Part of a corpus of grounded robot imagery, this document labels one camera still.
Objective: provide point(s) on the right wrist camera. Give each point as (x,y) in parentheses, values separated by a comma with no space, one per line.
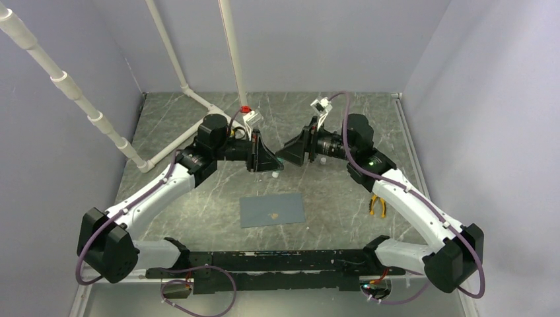
(322,108)

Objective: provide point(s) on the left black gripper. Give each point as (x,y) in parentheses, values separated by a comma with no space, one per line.
(261,159)

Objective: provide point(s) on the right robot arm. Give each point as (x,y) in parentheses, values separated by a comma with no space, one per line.
(451,253)

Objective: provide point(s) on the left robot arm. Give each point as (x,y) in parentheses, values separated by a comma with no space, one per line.
(108,247)

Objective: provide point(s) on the yellow handled pliers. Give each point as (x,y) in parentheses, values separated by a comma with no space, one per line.
(377,204)

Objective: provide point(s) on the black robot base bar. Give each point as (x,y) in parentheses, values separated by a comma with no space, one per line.
(270,270)

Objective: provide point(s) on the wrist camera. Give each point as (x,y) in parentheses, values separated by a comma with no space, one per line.
(251,120)
(322,108)

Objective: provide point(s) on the white pvc pipe frame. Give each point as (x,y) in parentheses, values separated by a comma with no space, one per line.
(21,35)

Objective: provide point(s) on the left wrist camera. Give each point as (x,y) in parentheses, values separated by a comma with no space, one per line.
(251,120)

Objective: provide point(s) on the grey envelope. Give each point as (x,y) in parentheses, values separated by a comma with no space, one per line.
(268,210)

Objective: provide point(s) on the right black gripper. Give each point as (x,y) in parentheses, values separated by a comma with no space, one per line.
(294,150)

